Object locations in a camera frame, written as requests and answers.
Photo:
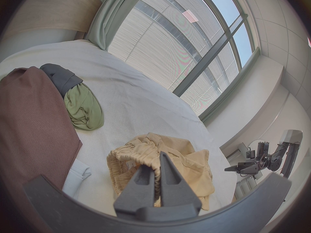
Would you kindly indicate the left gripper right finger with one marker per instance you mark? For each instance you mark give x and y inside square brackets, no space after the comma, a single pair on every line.
[177,190]

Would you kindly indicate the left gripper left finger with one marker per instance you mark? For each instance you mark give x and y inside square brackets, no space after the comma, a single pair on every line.
[136,195]

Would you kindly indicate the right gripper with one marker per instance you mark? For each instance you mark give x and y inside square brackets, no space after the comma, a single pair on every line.
[249,167]

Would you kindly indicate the tan shorts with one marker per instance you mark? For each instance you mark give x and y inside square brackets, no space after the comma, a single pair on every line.
[189,169]

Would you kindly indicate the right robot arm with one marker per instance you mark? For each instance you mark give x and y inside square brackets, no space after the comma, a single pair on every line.
[289,154]

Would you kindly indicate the white garment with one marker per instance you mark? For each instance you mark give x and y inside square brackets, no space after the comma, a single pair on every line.
[75,176]

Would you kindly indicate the green garment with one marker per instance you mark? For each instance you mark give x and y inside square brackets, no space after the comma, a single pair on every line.
[85,110]

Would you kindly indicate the window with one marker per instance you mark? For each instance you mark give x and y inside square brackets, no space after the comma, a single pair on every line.
[209,54]

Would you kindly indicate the brown garment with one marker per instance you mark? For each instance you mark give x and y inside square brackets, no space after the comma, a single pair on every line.
[36,130]

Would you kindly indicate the black garment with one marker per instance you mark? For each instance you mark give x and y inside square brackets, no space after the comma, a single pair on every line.
[60,78]

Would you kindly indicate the grey-green curtain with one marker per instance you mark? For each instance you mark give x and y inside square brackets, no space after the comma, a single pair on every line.
[104,20]

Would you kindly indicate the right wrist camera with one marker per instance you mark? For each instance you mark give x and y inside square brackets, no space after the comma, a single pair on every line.
[250,154]

